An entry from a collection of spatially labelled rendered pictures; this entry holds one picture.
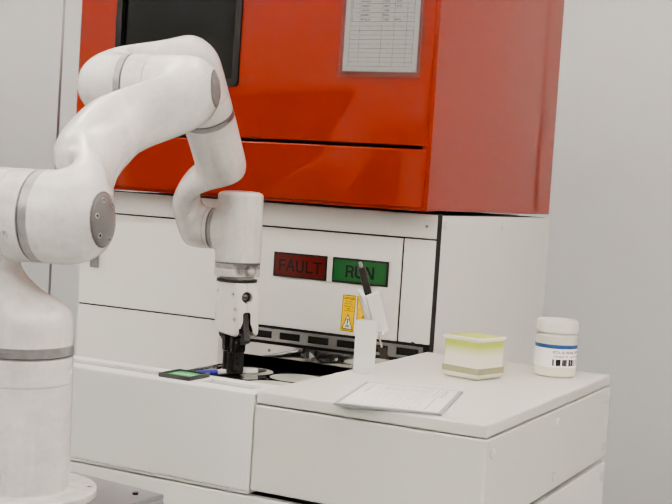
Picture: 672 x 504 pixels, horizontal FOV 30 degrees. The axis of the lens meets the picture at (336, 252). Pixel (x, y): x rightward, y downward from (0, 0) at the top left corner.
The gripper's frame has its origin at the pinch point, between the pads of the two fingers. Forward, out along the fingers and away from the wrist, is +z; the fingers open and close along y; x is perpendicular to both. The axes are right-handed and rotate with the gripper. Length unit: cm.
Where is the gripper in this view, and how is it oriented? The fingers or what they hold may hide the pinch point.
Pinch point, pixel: (233, 361)
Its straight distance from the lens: 233.7
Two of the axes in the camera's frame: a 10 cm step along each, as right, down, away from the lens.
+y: -4.9, -0.8, 8.7
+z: -0.5, 10.0, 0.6
